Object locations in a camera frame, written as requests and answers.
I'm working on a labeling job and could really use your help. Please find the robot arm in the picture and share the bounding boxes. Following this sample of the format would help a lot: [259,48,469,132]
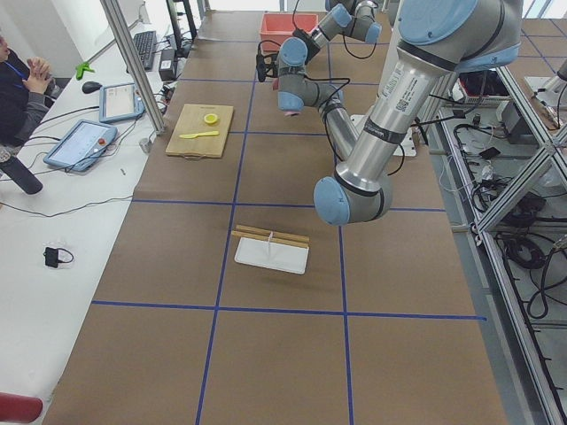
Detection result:
[276,1,382,160]
[314,1,523,226]

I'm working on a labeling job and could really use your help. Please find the black water bottle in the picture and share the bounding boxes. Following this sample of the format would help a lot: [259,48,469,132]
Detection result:
[1,146,43,195]

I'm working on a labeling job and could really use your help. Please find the left wooden rack rod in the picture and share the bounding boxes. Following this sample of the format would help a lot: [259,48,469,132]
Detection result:
[234,225,310,243]

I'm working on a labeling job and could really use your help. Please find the white rectangular tray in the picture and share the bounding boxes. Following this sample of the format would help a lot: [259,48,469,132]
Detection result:
[234,238,309,274]

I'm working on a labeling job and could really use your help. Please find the yellow plastic knife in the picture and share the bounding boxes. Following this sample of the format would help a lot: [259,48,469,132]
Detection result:
[178,130,220,140]

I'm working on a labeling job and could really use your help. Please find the yellow lemon slice toy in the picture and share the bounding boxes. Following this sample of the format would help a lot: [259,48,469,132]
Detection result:
[203,113,219,126]

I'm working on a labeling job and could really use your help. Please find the bamboo cutting board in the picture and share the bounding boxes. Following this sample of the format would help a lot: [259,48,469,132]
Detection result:
[165,104,234,158]

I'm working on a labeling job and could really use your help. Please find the pink plastic bin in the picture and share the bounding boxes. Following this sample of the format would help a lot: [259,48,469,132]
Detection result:
[260,12,319,43]

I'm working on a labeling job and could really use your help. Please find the far blue teach pendant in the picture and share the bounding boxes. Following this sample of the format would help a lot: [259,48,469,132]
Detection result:
[98,82,145,124]

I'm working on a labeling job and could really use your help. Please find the blue teach pendant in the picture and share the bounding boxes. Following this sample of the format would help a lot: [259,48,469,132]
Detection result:
[43,120,118,172]
[98,82,145,124]

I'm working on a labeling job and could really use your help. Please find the near blue teach pendant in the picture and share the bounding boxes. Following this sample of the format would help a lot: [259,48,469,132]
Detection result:
[43,120,118,172]

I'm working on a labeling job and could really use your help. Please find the black keyboard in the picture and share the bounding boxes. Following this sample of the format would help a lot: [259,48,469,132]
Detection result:
[133,31,157,71]

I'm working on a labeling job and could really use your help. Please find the black computer mouse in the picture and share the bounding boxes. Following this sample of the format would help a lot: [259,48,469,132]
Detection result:
[82,81,102,94]

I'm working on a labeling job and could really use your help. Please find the green clamp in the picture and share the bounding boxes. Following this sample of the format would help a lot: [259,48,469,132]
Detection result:
[75,62,95,81]

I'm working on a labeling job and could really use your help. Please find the person in dark clothes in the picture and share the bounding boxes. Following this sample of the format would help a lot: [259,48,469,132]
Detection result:
[1,35,57,148]

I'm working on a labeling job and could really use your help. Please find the red cylinder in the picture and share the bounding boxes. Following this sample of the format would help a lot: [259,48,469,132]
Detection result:
[0,392,43,424]

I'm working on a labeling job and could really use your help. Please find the white rack bracket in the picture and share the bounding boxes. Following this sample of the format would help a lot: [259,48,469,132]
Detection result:
[266,231,274,266]

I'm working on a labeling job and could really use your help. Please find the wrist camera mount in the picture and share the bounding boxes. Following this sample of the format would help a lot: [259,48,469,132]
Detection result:
[255,52,271,82]

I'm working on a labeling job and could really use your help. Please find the small black device with cable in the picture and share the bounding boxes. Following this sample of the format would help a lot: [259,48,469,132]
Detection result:
[43,247,74,268]

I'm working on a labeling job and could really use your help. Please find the aluminium frame post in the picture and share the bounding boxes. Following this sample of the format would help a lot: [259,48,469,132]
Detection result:
[100,0,166,135]

